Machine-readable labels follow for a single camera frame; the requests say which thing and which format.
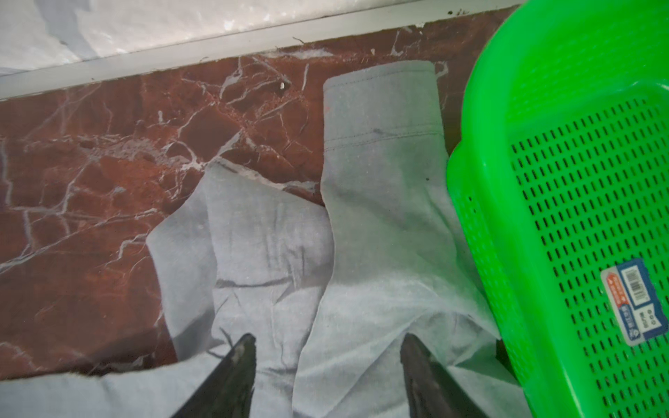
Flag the basket barcode sticker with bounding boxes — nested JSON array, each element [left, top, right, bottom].
[[600, 258, 668, 348]]

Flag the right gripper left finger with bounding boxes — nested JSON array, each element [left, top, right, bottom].
[[172, 334, 257, 418]]

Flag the light grey long sleeve shirt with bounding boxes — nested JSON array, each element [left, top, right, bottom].
[[1, 61, 531, 417]]

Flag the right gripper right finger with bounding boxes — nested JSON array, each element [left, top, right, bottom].
[[400, 334, 485, 418]]

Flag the green plastic basket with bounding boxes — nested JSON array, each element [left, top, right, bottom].
[[447, 1, 668, 417]]

